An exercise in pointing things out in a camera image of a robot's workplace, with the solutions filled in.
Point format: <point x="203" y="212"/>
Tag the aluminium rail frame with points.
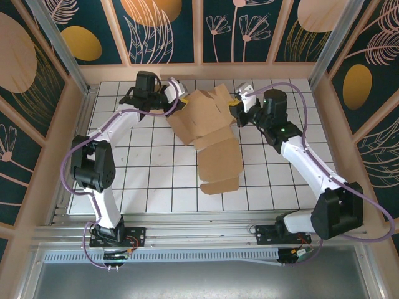
<point x="202" y="229"/>

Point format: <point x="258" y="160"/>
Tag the aluminium corner post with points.
<point x="330" y="46"/>
<point x="62" y="46"/>

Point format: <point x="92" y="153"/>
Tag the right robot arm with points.
<point x="308" y="162"/>

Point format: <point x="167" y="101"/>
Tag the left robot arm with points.
<point x="115" y="124"/>

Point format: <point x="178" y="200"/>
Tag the aluminium side rail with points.
<point x="87" y="106"/>

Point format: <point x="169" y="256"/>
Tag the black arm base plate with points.
<point x="265" y="233"/>
<point x="137" y="235"/>

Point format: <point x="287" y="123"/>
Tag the grey metal sheet panel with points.
<point x="202" y="280"/>

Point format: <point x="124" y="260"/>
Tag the small circuit board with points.
<point x="296" y="253"/>
<point x="115" y="257"/>

